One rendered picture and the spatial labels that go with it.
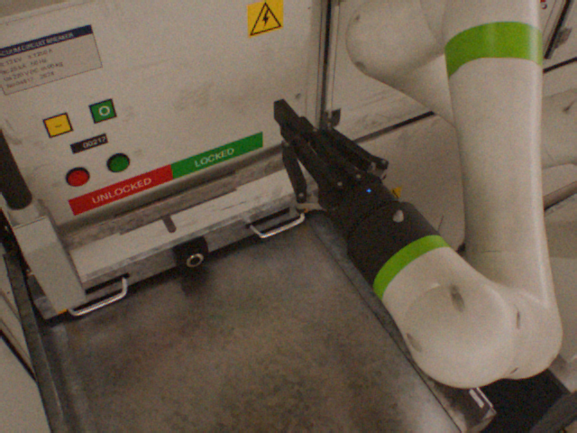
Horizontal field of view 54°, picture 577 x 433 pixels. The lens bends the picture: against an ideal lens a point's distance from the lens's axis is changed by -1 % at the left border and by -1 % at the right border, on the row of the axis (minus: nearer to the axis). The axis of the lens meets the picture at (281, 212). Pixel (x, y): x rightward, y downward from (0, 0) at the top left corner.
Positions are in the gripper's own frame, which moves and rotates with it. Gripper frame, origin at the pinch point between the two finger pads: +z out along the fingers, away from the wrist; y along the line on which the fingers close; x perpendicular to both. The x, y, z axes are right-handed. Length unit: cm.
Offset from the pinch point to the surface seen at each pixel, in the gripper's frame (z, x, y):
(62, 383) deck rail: 0, -38, -41
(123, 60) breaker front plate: 13.4, 7.2, -17.0
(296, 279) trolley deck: 0.4, -38.2, 1.8
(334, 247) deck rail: 3.1, -37.9, 11.5
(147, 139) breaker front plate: 13.3, -6.4, -16.4
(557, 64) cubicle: 31, -43, 102
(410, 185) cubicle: 30, -67, 55
